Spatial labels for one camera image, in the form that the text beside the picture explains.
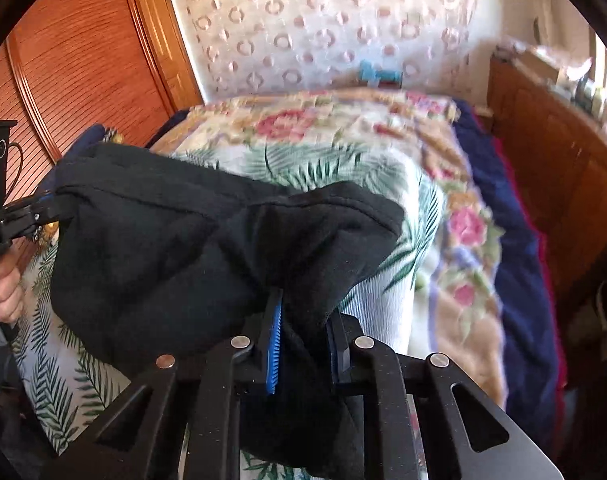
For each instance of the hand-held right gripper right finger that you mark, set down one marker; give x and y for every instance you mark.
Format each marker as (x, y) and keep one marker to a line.
(341, 355)

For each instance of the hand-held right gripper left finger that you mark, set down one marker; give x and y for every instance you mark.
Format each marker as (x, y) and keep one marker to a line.
(274, 345)

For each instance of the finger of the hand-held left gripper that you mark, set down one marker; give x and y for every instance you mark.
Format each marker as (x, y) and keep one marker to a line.
(35, 222)
(33, 203)

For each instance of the black printed T-shirt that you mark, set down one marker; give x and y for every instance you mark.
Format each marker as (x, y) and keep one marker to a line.
(183, 250)

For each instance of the person's left hand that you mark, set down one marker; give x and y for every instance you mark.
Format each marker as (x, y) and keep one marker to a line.
(5, 292)

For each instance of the navy folded cloth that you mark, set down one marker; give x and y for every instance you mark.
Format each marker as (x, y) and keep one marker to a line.
(85, 137)

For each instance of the wooden slatted wardrobe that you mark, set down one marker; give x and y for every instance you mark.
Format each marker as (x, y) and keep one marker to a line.
(83, 60)

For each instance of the leaf-print bed sheet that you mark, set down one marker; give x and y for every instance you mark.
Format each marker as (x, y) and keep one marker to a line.
(58, 375)

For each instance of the navy blanket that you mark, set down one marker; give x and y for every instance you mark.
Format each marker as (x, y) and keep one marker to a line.
(518, 260)

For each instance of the floral blanket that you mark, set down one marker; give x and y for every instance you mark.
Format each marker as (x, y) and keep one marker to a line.
(363, 130)

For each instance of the small blue object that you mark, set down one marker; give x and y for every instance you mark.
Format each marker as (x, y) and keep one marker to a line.
(378, 74)

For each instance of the wooden cabinet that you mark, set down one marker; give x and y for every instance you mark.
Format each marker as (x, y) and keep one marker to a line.
(553, 150)

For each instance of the cluster of small containers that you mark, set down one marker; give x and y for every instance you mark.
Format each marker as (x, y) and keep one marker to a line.
(563, 72)

